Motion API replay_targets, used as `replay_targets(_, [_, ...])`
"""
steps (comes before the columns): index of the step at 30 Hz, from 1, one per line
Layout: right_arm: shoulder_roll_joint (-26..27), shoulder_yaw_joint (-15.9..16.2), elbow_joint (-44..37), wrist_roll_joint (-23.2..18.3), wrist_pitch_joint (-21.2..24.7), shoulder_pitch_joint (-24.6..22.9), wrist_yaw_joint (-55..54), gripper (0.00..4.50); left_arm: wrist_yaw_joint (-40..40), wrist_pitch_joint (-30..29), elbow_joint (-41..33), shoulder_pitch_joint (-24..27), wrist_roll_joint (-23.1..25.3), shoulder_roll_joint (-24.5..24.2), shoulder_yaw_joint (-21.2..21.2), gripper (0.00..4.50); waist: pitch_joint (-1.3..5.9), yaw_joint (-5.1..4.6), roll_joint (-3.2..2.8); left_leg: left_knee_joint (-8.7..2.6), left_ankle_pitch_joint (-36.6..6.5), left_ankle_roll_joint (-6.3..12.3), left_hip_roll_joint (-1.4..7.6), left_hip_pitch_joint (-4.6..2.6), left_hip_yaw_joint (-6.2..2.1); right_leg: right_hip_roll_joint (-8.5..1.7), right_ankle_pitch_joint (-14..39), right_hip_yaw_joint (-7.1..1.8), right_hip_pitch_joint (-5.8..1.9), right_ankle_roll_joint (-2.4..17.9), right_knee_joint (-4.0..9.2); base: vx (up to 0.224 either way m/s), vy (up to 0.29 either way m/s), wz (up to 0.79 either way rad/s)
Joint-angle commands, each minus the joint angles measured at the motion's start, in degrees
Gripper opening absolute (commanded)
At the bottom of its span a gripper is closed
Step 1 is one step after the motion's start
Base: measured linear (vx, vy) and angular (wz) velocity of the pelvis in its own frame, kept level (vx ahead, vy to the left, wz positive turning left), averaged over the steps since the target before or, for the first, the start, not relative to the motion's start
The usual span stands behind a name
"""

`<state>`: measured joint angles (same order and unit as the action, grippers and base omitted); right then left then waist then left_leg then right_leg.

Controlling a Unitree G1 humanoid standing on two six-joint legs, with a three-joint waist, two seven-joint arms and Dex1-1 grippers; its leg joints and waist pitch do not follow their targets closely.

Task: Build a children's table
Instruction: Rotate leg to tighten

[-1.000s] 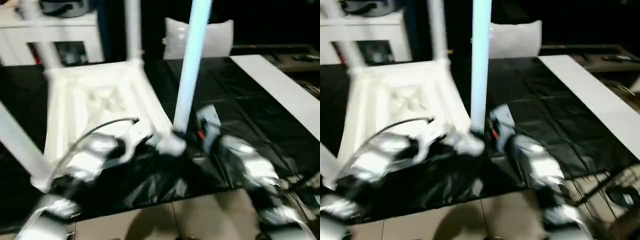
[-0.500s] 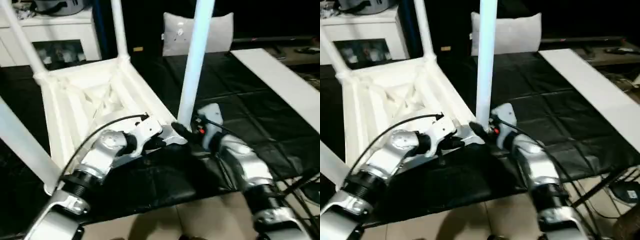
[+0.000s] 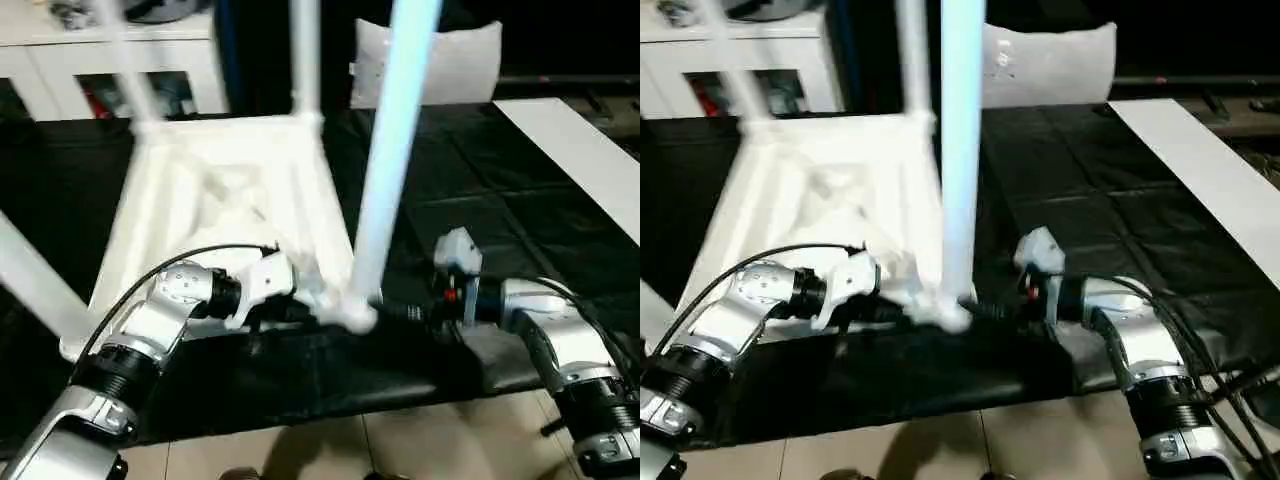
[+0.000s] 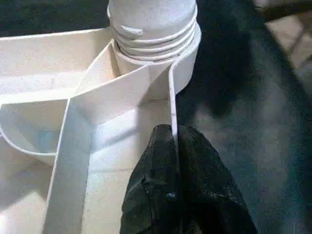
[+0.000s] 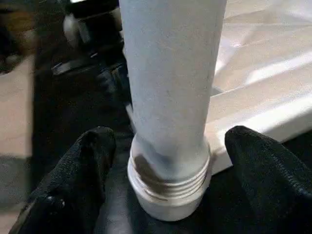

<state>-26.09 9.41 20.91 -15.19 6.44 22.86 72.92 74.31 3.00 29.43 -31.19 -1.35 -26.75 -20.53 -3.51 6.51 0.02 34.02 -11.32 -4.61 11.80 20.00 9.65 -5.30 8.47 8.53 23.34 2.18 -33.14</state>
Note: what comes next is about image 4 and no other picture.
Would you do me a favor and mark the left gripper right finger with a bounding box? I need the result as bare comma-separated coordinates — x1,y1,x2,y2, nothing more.
178,125,258,234

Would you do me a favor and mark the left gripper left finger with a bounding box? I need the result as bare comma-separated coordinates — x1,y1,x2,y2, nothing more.
120,123,181,234

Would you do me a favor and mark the white plastic table top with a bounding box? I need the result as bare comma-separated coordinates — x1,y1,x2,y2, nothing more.
0,26,202,234

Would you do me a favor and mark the white plastic table leg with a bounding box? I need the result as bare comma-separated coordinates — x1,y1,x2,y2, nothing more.
106,0,198,64

